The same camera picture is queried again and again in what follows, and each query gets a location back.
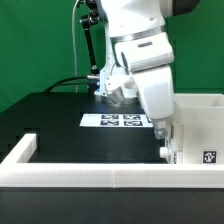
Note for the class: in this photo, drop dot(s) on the white drawer box front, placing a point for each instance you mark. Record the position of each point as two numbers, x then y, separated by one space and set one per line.
171 156

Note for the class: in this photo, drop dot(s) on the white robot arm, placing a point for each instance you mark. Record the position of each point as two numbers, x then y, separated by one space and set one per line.
135 31

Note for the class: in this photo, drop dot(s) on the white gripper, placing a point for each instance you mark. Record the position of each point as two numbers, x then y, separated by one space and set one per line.
147 61

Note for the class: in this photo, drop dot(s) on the white drawer cabinet frame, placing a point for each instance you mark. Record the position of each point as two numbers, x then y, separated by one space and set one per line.
202 118

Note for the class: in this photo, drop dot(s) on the white fiducial marker sheet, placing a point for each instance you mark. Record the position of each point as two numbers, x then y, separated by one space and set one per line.
115 120

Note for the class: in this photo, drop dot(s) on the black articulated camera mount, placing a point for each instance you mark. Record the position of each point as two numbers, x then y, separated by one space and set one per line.
87 21

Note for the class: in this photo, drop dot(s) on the white drawer box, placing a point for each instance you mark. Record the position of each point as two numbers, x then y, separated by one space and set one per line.
171 156
175 140

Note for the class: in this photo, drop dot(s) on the white workspace border fence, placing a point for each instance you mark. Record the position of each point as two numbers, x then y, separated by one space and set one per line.
16 170

